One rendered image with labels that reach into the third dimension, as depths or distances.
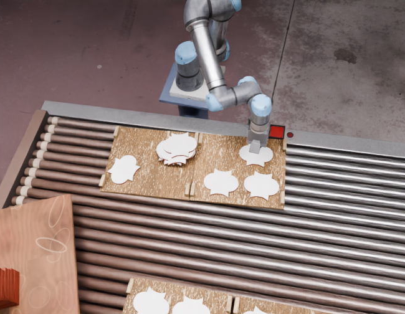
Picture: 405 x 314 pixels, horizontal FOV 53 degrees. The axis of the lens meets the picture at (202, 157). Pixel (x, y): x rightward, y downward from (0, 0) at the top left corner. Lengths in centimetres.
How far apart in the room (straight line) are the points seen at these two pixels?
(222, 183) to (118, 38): 233
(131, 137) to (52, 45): 214
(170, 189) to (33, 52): 249
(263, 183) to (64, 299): 93
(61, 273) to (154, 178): 56
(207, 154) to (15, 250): 90
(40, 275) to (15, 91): 230
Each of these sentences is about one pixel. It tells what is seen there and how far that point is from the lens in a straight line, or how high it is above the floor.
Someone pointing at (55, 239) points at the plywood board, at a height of 104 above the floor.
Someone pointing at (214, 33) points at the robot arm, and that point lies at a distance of 192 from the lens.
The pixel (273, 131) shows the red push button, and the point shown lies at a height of 93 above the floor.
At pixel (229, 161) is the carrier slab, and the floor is 94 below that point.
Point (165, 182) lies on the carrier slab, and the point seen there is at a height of 94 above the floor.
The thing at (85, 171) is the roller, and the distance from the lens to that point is 200.
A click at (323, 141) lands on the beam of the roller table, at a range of 201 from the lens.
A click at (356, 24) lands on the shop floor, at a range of 398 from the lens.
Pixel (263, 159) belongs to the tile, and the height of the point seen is 95.
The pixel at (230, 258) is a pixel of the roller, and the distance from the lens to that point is 173.
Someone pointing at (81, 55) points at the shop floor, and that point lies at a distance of 383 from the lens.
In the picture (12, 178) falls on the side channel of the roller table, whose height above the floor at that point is 95.
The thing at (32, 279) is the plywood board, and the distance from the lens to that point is 175.
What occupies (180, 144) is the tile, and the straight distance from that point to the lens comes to 187.
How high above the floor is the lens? 258
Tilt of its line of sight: 60 degrees down
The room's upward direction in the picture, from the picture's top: 7 degrees counter-clockwise
